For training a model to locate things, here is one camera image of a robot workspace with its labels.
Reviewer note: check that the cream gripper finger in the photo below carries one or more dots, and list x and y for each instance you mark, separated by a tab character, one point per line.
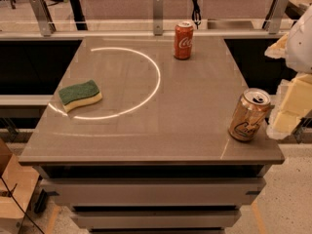
278	49
292	103

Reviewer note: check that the orange gold soda can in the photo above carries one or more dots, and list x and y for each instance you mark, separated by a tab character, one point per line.
250	112

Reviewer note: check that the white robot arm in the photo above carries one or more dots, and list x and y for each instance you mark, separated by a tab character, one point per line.
299	45

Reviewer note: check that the red cola can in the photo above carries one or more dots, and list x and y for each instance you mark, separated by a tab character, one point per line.
183	40

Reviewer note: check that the green yellow sponge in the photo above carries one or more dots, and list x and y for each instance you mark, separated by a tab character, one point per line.
79	95

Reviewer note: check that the grey drawer cabinet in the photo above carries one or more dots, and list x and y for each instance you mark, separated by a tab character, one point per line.
159	205

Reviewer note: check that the cardboard box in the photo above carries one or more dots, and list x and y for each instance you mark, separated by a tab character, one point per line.
17	184

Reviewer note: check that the right metal rail bracket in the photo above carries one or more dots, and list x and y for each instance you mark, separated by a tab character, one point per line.
274	22

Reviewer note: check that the metal rail bracket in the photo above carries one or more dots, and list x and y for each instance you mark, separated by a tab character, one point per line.
41	14
274	22
157	17

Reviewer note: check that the middle metal rail bracket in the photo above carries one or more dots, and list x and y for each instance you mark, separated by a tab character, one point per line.
157	17

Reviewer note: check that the left metal rail bracket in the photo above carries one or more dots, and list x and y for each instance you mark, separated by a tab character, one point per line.
41	14

